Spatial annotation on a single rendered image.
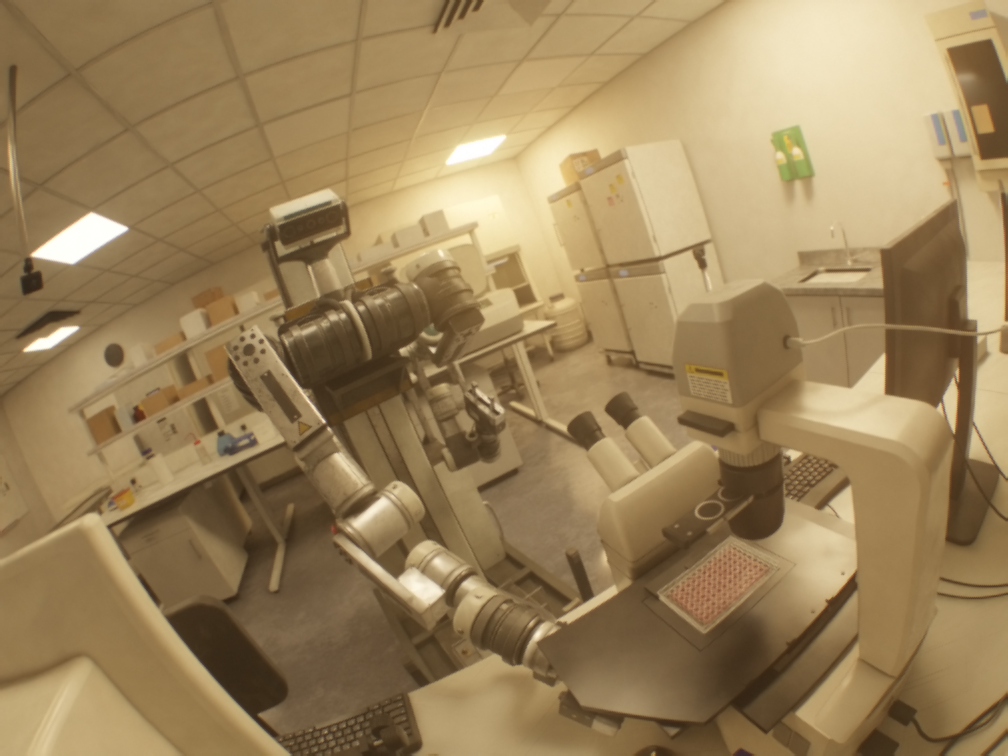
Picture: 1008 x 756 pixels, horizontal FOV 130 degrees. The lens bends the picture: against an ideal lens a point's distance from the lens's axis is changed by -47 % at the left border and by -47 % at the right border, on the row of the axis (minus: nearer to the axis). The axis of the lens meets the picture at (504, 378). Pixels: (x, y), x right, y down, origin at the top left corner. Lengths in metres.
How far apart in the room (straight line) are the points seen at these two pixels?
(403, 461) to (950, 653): 1.34
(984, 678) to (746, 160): 3.31
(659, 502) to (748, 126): 3.12
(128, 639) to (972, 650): 0.91
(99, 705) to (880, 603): 0.55
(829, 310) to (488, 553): 2.19
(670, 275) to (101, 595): 3.46
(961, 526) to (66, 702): 1.10
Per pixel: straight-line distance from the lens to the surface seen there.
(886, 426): 0.34
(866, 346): 2.70
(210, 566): 3.22
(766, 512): 0.47
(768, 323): 0.39
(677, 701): 0.48
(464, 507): 1.65
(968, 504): 1.00
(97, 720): 0.33
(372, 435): 1.29
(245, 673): 1.25
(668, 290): 3.46
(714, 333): 0.36
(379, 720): 0.75
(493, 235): 5.31
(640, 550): 0.59
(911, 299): 0.65
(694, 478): 0.63
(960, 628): 0.81
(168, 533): 3.21
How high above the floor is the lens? 1.37
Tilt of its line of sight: 14 degrees down
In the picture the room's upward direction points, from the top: 20 degrees counter-clockwise
